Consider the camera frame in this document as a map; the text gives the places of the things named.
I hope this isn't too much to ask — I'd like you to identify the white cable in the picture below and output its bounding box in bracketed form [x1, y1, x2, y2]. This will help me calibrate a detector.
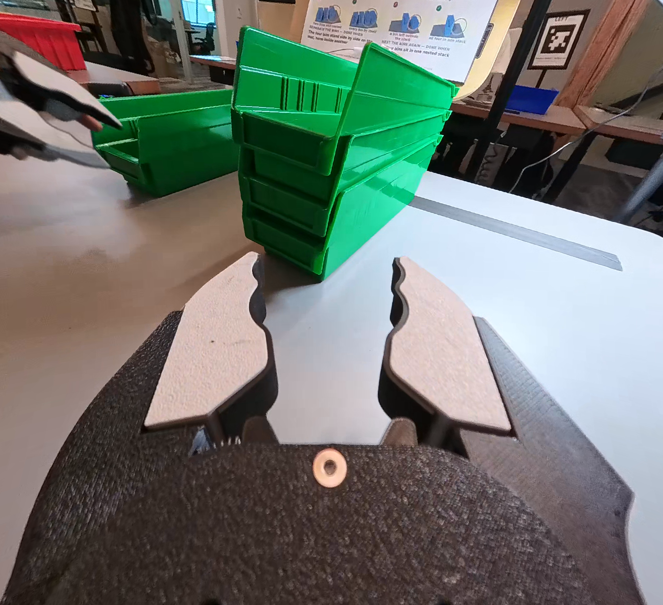
[513, 82, 663, 186]

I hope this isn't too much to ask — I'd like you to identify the blue plastic bin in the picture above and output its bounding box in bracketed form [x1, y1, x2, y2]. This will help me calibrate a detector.
[505, 85, 560, 115]

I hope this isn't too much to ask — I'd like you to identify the black white marker sign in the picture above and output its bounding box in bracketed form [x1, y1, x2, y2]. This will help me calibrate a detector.
[527, 10, 591, 71]

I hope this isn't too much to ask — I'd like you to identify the red plastic bin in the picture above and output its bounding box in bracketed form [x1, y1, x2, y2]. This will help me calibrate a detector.
[0, 12, 88, 72]

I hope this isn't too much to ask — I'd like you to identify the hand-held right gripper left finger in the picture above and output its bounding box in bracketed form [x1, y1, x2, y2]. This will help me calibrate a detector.
[144, 252, 278, 448]

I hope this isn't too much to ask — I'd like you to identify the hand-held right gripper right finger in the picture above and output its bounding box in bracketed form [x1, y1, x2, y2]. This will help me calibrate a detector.
[379, 256, 513, 448]

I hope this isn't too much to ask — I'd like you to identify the printed instruction poster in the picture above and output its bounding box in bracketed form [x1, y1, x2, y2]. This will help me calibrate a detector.
[300, 0, 521, 84]

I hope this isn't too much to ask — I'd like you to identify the black metal pole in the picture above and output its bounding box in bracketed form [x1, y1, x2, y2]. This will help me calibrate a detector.
[461, 0, 581, 184]

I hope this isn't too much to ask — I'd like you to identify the grey desk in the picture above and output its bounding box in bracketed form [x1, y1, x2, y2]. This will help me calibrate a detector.
[0, 147, 663, 605]

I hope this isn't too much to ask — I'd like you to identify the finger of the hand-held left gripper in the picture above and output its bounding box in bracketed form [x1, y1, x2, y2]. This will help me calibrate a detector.
[0, 97, 112, 172]
[0, 48, 123, 130]

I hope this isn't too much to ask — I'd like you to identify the instruction poster on board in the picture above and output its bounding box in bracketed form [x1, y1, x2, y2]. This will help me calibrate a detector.
[290, 0, 547, 101]

